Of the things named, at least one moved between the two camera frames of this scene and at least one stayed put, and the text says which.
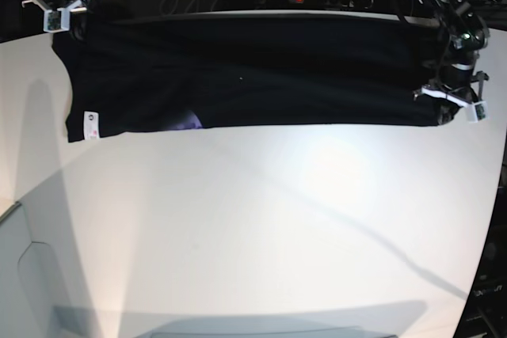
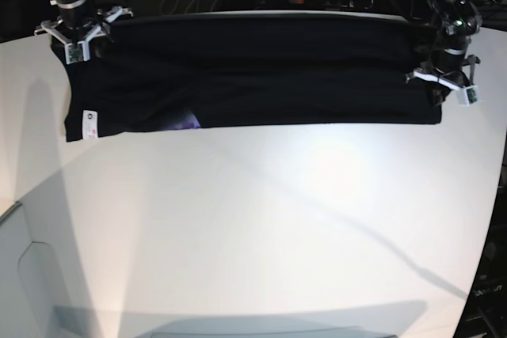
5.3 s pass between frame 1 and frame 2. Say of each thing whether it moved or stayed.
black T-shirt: stayed
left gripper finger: moved
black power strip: stayed
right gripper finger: moved
